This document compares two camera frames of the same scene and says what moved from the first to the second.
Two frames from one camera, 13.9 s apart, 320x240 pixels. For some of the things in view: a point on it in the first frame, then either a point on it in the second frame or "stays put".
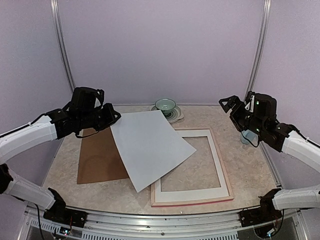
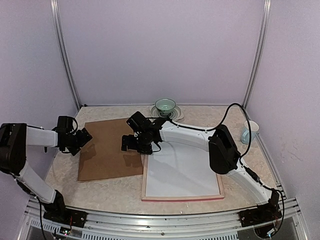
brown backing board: x=99 y=159 stays put
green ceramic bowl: x=165 y=105 stays put
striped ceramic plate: x=176 y=115 stays put
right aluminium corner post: x=267 y=5 stays put
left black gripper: x=111 y=116 → x=84 y=139
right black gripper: x=235 y=113 → x=147 y=150
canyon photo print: x=150 y=145 → x=177 y=169
